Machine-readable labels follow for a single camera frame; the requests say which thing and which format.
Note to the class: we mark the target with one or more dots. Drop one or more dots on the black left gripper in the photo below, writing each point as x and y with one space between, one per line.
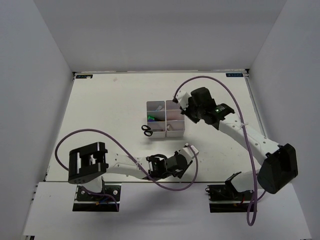
180 173

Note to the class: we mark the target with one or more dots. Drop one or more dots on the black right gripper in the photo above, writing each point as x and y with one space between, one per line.
187 113

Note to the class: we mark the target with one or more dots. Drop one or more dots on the black handled scissors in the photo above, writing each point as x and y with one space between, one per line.
147 131

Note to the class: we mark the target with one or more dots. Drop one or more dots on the pink white stapler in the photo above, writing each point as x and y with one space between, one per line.
173 115

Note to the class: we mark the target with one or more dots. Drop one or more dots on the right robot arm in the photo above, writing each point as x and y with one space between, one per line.
278 163

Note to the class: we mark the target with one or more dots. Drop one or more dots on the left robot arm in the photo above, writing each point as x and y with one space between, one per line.
88 162

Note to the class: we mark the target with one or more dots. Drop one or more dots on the white right storage container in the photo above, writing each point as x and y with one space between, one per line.
175 121

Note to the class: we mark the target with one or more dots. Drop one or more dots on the white storage container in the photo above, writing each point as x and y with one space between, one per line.
175 121
159 126

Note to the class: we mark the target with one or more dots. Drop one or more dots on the dark table label right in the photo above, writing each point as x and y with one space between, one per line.
234 75

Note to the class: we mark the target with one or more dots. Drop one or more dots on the dark table label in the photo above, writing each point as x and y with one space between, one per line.
234 75
84 76

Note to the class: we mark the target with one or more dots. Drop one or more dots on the white left storage container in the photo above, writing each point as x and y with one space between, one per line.
159 126

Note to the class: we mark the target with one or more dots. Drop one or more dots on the dark table label left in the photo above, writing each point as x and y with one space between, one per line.
84 76

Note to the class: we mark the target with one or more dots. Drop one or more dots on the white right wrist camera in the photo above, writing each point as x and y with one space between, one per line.
182 98

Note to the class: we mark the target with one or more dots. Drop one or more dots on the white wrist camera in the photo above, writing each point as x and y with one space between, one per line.
182 98
189 152

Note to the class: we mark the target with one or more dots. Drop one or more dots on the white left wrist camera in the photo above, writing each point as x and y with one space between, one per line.
189 152

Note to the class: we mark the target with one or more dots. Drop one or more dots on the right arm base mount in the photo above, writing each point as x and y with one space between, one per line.
224 198

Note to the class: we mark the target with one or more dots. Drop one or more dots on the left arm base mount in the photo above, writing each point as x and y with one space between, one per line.
108 200

